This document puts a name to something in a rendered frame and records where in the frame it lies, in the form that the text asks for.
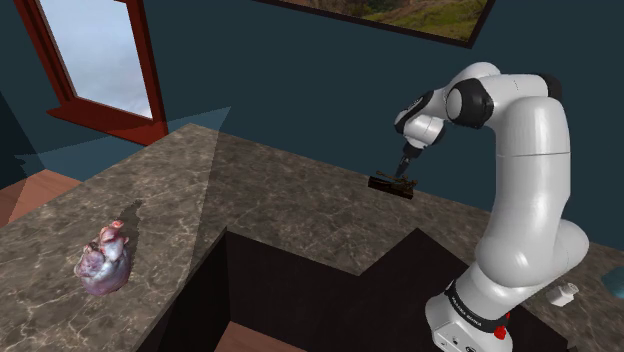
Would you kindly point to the teal round object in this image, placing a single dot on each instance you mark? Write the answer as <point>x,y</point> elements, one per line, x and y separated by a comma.
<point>616,284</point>

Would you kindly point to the red framed window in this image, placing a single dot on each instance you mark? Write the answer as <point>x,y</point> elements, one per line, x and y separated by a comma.
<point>100,53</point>

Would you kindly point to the small white cylinder plug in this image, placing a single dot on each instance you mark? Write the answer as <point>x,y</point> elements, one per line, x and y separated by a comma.
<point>560,295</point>

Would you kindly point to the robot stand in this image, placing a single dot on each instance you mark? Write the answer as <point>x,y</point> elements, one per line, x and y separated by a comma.
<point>302,297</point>

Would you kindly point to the pink purple heart model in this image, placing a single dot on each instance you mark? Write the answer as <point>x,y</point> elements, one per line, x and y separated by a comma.
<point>105,265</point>

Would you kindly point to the dark framed landscape picture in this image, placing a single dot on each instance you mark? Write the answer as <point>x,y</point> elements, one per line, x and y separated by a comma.
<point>414,14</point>

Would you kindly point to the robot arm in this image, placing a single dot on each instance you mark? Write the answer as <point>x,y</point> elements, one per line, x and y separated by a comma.
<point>532,161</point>

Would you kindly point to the dark brown flat box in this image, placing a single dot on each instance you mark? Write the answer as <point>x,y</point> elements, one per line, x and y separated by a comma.
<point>390,187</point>

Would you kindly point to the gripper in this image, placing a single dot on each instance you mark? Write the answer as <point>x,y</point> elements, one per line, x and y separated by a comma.
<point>407,158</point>

